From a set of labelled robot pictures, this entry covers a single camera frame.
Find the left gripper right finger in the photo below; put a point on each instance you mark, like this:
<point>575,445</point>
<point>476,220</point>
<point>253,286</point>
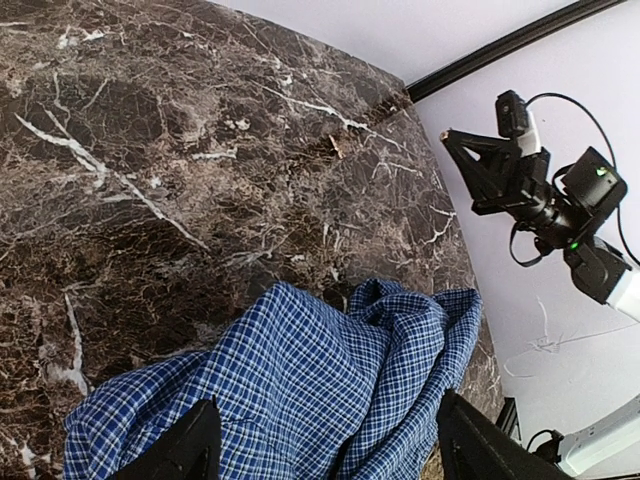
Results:
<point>474,448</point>

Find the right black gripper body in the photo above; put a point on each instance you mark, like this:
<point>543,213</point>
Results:
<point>517,186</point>

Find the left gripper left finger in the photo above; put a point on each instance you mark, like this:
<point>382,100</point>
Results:
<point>189,449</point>

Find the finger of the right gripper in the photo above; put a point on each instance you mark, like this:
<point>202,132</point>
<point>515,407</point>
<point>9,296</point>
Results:
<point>455,140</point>
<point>479,165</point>

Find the blue checkered shirt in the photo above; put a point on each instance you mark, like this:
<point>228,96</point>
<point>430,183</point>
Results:
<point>304,391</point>

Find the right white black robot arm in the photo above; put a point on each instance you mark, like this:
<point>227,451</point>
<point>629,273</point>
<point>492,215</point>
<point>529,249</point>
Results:
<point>592,190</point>

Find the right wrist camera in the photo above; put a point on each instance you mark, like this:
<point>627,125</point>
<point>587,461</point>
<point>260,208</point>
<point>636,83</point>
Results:
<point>516,123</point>

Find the right black frame post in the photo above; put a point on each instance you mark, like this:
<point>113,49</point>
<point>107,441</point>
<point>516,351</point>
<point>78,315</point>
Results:
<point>506,45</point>

